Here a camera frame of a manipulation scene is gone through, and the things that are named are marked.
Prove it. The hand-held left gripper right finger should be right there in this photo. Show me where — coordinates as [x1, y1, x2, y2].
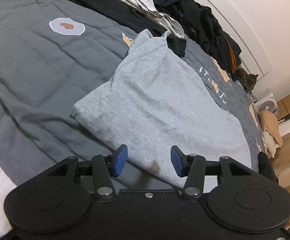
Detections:
[170, 145, 258, 199]

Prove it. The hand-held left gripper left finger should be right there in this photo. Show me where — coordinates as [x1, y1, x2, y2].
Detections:
[35, 144, 128, 200]

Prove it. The grey T-shirt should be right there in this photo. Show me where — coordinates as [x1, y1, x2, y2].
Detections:
[71, 29, 251, 189]

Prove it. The pile of dark clothes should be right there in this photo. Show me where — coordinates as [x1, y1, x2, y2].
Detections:
[125, 0, 243, 73]

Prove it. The folded black garment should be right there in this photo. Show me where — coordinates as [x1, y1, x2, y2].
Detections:
[257, 151, 280, 185]

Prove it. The white fluffy pillow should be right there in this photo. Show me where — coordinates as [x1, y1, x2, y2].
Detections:
[262, 130, 278, 158]

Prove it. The white box fan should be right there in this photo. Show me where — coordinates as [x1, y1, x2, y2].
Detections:
[257, 94, 280, 115]

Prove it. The tabby cat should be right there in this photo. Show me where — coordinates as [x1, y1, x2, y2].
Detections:
[235, 66, 259, 93]

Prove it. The grey quilted blanket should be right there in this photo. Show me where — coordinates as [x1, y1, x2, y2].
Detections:
[0, 0, 268, 195]

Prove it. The black unfolded garment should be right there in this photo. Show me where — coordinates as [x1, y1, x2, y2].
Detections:
[23, 0, 187, 58]

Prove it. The white headboard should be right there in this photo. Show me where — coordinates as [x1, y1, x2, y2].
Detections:
[160, 0, 270, 75]

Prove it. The black cable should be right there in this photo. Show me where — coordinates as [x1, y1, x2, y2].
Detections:
[248, 91, 260, 104]

